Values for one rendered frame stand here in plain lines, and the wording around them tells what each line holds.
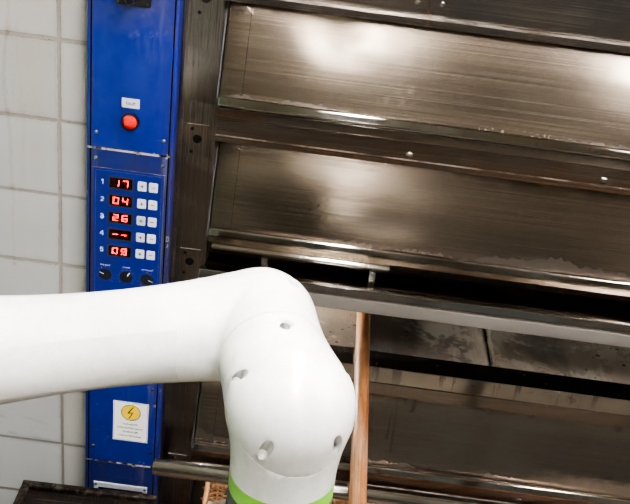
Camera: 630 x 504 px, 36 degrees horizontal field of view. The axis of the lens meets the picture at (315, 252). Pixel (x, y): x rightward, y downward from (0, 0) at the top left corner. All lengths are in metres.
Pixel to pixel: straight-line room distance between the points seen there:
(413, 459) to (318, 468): 1.35
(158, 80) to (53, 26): 0.21
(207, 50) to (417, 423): 0.91
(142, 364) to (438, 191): 1.07
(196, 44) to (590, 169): 0.75
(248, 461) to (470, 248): 1.13
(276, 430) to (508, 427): 1.41
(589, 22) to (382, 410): 0.90
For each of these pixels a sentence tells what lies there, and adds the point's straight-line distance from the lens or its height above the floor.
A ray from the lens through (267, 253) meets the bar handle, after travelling 1.79.
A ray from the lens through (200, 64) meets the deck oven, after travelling 1.77.
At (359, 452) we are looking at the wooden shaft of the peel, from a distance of 1.76.
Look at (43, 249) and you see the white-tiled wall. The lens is 2.00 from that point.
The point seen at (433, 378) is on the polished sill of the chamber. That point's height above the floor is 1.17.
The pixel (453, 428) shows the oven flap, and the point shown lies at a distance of 2.14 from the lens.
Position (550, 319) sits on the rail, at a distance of 1.82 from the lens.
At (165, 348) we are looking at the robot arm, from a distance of 0.87.
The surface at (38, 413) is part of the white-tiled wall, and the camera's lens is 2.23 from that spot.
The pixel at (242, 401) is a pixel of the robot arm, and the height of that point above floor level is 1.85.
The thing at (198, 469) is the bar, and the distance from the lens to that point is 1.74.
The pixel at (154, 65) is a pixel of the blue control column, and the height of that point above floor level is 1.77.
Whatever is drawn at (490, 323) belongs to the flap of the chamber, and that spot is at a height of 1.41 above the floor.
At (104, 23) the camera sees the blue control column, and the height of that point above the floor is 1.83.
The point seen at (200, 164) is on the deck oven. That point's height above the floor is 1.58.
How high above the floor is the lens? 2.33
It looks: 28 degrees down
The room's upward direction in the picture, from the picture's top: 8 degrees clockwise
